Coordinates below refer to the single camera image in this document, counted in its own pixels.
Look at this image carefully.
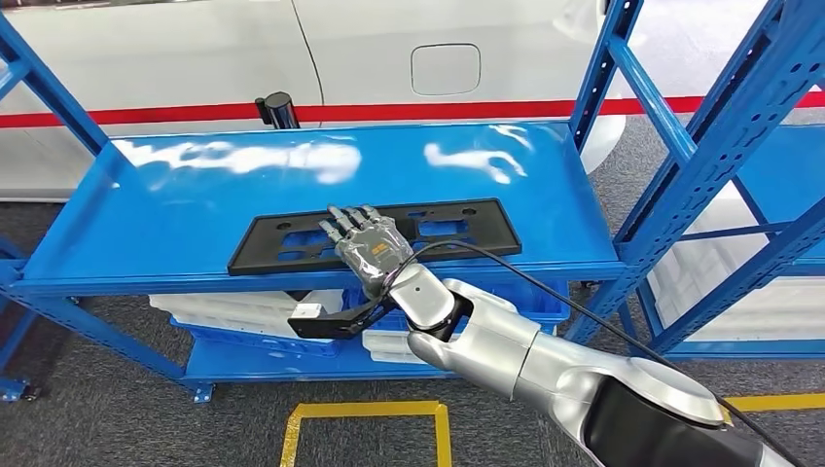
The large white plastic crate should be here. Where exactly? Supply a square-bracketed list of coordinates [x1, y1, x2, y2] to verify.
[647, 180, 825, 342]

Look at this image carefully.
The red barrier belt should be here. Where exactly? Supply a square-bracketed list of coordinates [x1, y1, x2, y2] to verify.
[0, 91, 825, 130]

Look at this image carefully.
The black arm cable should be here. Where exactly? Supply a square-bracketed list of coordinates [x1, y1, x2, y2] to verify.
[379, 239, 807, 467]

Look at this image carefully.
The black stanchion post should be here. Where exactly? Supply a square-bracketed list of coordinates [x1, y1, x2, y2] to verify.
[255, 90, 302, 130]

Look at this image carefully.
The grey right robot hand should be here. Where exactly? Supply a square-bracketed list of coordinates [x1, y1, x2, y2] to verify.
[318, 204, 415, 301]

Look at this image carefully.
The white car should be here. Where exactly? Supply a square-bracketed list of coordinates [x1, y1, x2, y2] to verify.
[0, 0, 629, 203]

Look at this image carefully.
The black plastic frame part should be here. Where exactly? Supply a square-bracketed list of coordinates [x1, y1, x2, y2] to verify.
[227, 198, 523, 277]

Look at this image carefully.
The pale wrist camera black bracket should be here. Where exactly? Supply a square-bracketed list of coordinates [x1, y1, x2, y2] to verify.
[287, 303, 398, 341]

